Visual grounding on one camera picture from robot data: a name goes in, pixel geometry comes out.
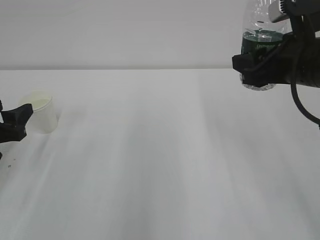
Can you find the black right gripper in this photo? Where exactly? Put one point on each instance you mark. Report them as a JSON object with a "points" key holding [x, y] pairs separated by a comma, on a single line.
{"points": [[288, 61]]}

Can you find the white paper cup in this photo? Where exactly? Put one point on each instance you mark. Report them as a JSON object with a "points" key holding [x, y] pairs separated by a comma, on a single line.
{"points": [[44, 119]]}

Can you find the clear water bottle green label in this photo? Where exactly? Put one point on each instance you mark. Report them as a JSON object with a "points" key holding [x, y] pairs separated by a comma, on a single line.
{"points": [[258, 31]]}

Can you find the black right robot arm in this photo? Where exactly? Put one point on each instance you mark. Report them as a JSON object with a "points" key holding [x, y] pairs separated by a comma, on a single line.
{"points": [[264, 64]]}

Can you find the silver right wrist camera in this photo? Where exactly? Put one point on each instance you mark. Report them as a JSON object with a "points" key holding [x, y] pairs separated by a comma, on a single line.
{"points": [[277, 12]]}

